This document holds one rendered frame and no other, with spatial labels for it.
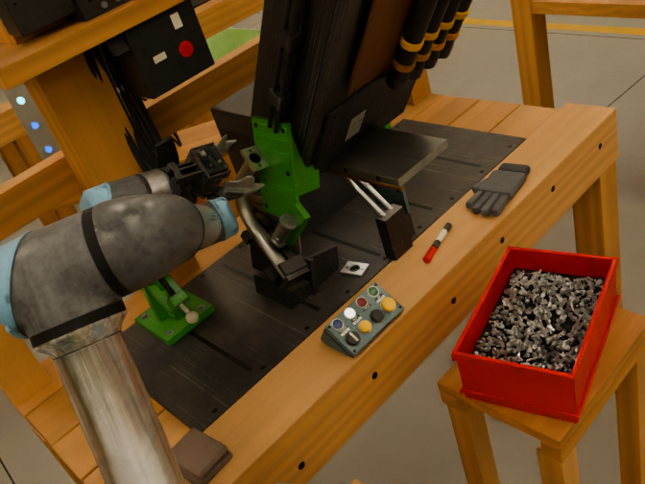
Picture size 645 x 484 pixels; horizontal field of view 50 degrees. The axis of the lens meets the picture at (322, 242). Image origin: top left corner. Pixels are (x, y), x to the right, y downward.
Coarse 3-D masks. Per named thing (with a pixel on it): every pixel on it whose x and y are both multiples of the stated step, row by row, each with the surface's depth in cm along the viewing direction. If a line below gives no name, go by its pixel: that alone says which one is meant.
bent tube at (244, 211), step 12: (252, 156) 143; (252, 168) 140; (264, 168) 141; (240, 204) 149; (240, 216) 150; (252, 216) 150; (252, 228) 149; (264, 240) 148; (264, 252) 148; (276, 252) 147; (276, 264) 146
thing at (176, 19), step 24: (144, 24) 137; (168, 24) 140; (192, 24) 144; (144, 48) 138; (168, 48) 141; (192, 48) 145; (120, 72) 146; (144, 72) 139; (168, 72) 143; (192, 72) 147; (144, 96) 144
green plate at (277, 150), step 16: (256, 128) 141; (272, 128) 137; (288, 128) 133; (256, 144) 143; (272, 144) 139; (288, 144) 135; (272, 160) 141; (288, 160) 136; (272, 176) 142; (288, 176) 138; (304, 176) 141; (272, 192) 144; (288, 192) 140; (304, 192) 142; (272, 208) 147; (288, 208) 142
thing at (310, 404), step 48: (528, 144) 174; (576, 144) 168; (528, 192) 157; (576, 192) 173; (432, 240) 153; (480, 240) 148; (528, 240) 162; (384, 288) 144; (432, 288) 140; (480, 288) 153; (384, 336) 133; (432, 336) 144; (288, 384) 129; (336, 384) 126; (384, 384) 137; (240, 432) 123; (288, 432) 121; (336, 432) 130; (240, 480) 115; (288, 480) 124
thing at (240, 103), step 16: (240, 96) 161; (224, 112) 157; (240, 112) 153; (224, 128) 161; (240, 128) 156; (240, 144) 160; (240, 160) 164; (256, 176) 163; (320, 176) 166; (336, 176) 169; (320, 192) 167; (336, 192) 171; (352, 192) 175; (320, 208) 169; (336, 208) 173; (320, 224) 170
